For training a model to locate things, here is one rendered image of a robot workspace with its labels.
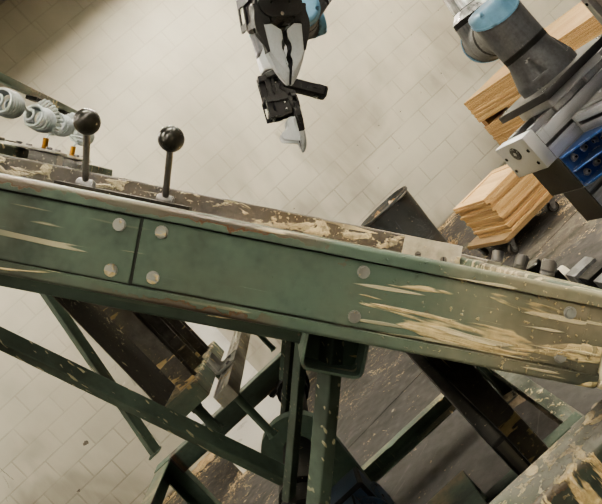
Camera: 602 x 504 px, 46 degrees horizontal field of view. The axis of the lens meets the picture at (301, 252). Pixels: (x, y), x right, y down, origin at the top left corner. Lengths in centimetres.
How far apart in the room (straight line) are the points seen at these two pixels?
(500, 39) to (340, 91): 540
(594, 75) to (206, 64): 549
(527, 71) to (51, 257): 123
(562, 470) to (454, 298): 25
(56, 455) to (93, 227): 604
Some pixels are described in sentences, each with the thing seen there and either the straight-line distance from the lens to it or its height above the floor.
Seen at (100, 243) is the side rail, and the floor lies 136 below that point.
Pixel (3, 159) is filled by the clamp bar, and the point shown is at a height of 170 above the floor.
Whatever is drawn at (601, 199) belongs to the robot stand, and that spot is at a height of 77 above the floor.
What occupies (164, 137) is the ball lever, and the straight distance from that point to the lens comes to 101.
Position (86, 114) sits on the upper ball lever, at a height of 152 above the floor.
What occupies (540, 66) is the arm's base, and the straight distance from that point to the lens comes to 175.
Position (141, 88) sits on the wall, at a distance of 691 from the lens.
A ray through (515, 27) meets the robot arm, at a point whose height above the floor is 118.
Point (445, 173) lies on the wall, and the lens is 723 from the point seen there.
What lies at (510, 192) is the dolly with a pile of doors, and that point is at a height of 32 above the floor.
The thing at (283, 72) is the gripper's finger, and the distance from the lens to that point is 108.
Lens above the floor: 125
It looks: 4 degrees down
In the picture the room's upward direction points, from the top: 43 degrees counter-clockwise
